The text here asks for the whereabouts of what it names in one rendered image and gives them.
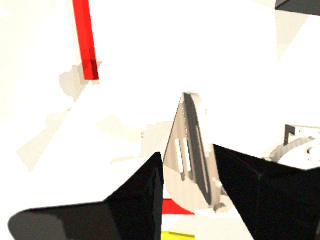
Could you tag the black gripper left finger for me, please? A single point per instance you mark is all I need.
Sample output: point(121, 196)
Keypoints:
point(132, 212)

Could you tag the yellow flat rectangular plate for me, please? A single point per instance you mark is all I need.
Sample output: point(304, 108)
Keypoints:
point(167, 235)

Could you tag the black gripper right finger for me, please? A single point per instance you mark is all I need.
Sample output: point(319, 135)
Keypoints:
point(275, 201)

